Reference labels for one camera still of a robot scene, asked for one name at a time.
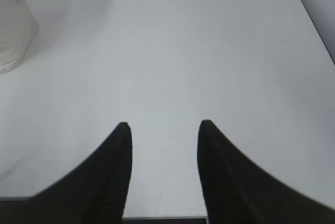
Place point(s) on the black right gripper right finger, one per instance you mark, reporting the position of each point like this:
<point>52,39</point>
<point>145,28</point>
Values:
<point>236,190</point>

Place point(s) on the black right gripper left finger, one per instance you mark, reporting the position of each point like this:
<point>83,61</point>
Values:
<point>94,192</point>

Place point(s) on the cream canvas zipper bag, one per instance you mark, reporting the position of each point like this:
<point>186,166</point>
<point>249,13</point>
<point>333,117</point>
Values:
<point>18,29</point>

